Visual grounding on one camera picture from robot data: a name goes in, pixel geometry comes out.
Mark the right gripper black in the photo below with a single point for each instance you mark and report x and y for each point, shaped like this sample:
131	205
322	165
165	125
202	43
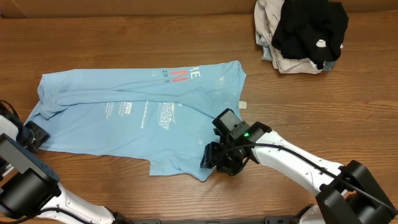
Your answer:
212	149

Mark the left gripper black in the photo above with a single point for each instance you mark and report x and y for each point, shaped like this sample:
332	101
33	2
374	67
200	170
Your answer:
40	134

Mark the light blue t-shirt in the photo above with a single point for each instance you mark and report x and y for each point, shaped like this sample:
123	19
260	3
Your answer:
162	115

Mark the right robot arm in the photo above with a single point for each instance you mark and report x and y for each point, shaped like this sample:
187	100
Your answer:
344	194

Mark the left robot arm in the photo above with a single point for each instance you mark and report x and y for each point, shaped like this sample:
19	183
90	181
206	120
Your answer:
35	190

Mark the light denim garment in pile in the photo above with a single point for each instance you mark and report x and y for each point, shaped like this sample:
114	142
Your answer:
266	52

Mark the beige garment in pile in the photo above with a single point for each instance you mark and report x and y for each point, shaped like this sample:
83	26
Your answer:
266	19

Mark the black garment on pile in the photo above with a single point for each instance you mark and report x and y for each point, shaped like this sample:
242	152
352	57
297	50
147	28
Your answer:
312	29

